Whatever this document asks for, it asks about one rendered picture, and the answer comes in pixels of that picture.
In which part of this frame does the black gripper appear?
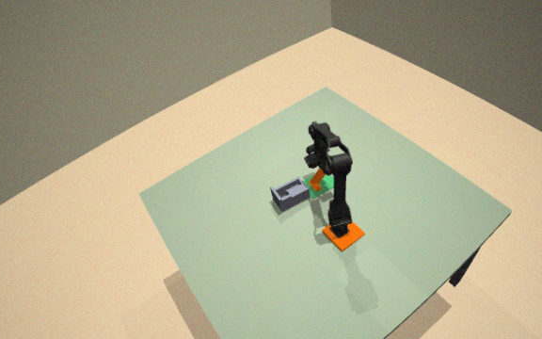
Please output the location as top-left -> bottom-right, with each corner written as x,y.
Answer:
306,144 -> 332,176

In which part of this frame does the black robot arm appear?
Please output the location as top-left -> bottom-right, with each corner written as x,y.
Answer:
304,121 -> 353,238

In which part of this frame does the orange l-shaped part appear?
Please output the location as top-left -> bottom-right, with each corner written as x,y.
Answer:
309,168 -> 326,192

